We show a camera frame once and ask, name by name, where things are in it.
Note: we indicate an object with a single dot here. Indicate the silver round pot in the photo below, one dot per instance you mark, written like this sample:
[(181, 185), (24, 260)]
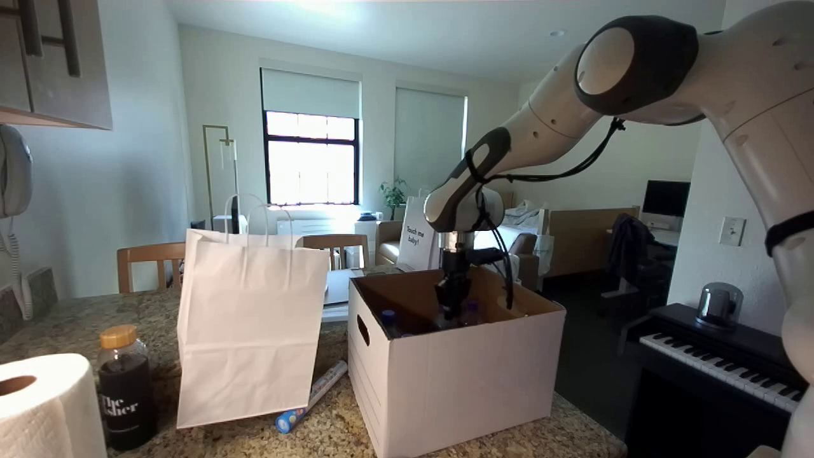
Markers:
[(717, 304)]

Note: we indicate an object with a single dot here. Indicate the metal floor lamp stand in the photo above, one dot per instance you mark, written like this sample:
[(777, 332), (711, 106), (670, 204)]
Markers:
[(219, 168)]

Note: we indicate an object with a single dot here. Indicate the bed with white bedding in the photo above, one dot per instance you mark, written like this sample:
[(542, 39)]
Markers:
[(594, 243)]

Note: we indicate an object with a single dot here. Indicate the black digital piano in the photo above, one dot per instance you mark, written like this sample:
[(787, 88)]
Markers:
[(720, 373)]

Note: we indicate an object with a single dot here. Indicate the half open roller blind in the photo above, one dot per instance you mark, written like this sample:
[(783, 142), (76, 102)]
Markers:
[(309, 92)]

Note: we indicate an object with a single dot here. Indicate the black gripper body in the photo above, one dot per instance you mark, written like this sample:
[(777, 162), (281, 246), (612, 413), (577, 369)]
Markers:
[(459, 282)]

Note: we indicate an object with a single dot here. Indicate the white paper bag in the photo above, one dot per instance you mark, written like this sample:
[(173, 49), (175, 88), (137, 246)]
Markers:
[(244, 339)]

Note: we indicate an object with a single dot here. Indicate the wooden wall cabinet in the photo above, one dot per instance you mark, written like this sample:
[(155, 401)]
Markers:
[(76, 86)]

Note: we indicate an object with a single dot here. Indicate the white wall dispenser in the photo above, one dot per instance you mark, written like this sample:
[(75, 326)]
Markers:
[(13, 173)]

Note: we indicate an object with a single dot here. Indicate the computer monitor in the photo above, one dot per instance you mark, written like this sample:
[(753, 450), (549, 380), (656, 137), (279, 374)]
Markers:
[(665, 200)]

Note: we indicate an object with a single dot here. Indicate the black office chair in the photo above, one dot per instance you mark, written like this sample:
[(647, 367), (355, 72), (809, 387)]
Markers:
[(636, 256)]

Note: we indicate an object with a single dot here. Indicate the white paper towel roll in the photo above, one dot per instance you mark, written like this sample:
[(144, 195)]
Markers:
[(52, 415)]

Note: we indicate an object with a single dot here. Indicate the closed roller blind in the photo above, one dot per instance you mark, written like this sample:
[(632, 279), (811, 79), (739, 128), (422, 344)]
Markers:
[(429, 142)]

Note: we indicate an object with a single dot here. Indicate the small white printed bag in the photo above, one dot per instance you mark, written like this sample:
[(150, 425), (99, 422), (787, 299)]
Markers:
[(416, 246)]

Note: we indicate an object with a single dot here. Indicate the wooden chair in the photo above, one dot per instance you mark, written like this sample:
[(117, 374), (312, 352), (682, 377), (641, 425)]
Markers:
[(128, 269), (334, 243)]

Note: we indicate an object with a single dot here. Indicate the green potted plant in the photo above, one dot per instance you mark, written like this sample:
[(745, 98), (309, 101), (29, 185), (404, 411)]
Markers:
[(393, 200)]

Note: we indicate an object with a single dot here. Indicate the white cardboard box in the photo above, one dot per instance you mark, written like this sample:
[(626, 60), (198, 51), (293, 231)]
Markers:
[(459, 383)]

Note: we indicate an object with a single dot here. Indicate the white radiator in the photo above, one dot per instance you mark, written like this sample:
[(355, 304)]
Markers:
[(322, 228)]

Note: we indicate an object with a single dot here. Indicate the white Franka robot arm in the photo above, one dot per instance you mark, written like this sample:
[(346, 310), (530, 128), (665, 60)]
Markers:
[(549, 119)]

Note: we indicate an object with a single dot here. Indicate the dark jar with cork lid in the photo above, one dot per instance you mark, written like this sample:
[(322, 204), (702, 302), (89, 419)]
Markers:
[(128, 399)]

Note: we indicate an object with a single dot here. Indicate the black framed window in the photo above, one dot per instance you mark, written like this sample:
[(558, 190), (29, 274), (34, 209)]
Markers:
[(309, 168)]

